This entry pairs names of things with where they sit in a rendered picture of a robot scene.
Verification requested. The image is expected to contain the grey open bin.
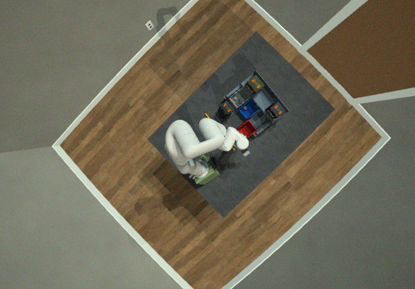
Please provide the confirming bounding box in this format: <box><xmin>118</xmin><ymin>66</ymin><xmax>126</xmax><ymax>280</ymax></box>
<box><xmin>229</xmin><ymin>87</ymin><xmax>251</xmax><ymax>108</ymax></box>

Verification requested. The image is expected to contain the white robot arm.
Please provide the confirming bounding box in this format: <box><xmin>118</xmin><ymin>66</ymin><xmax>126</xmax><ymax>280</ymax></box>
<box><xmin>165</xmin><ymin>118</ymin><xmax>250</xmax><ymax>179</ymax></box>

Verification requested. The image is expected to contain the red bin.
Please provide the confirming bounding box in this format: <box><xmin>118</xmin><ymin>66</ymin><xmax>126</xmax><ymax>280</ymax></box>
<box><xmin>236</xmin><ymin>120</ymin><xmax>257</xmax><ymax>138</ymax></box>

